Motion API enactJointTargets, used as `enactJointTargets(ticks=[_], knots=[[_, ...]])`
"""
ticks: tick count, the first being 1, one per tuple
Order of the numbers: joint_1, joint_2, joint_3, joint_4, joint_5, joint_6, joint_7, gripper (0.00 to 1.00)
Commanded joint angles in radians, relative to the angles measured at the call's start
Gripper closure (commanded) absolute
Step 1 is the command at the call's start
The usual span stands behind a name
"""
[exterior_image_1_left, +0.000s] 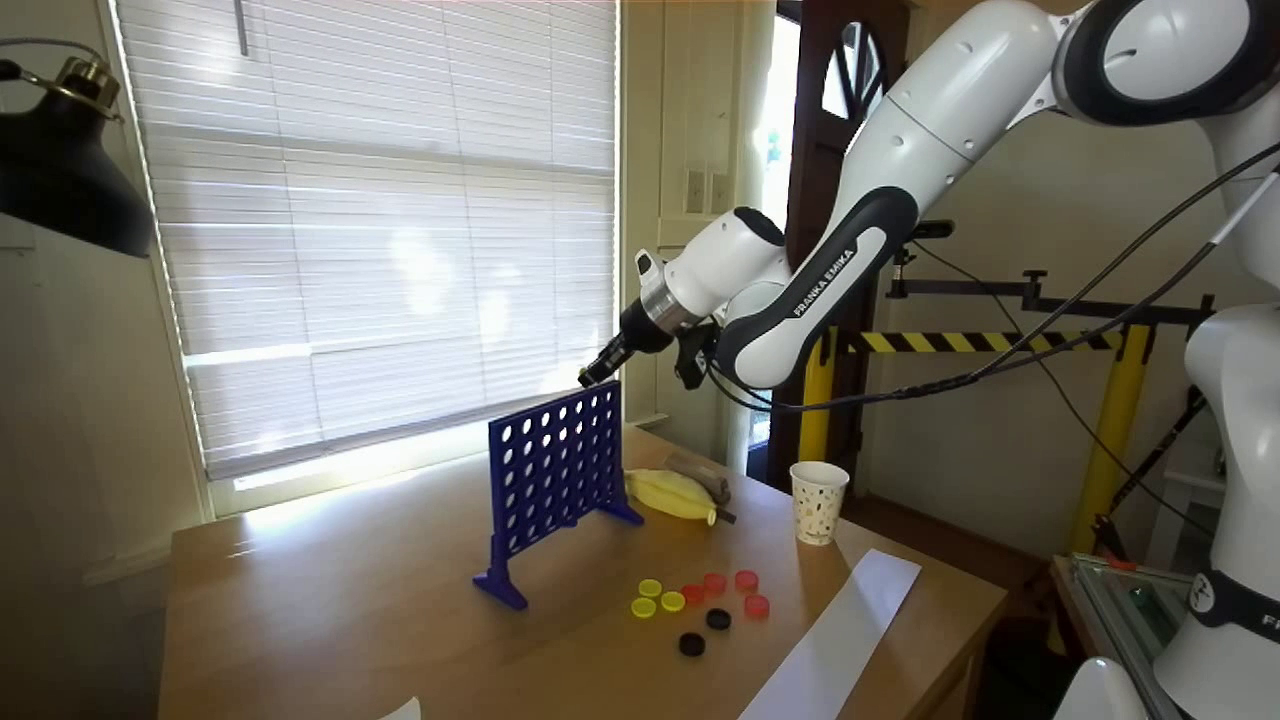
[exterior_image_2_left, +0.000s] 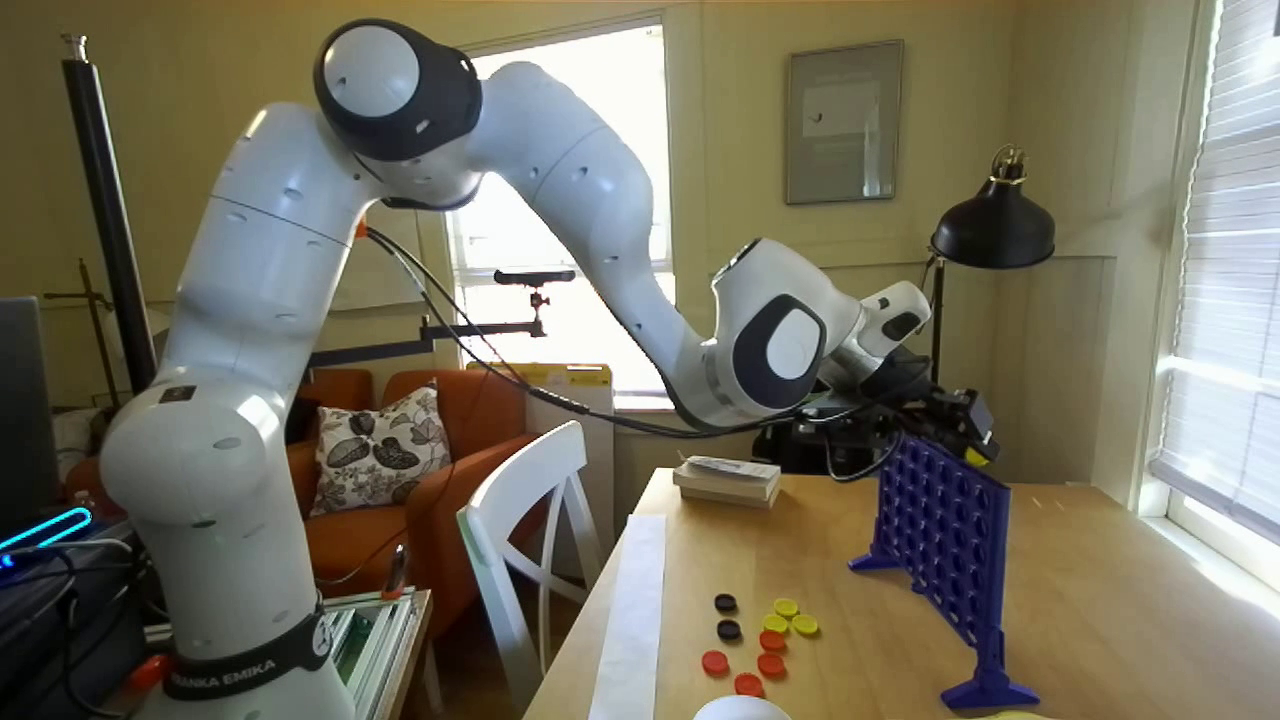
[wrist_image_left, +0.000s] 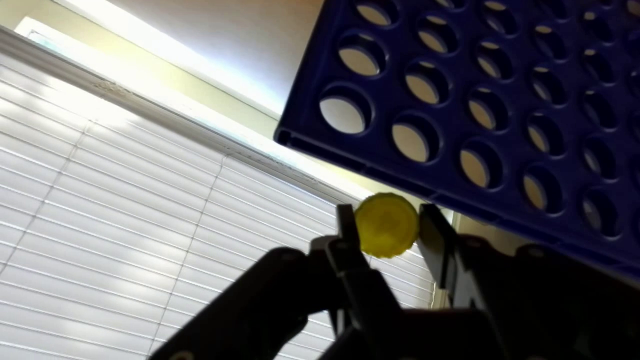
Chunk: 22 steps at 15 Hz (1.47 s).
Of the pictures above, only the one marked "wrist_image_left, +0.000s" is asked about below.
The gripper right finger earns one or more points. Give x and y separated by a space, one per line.
525 295

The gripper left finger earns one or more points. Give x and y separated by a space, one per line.
280 300

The yellow game disc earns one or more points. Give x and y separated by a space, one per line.
386 225

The white window blinds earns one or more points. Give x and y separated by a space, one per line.
125 225

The blue game grid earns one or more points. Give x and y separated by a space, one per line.
490 100

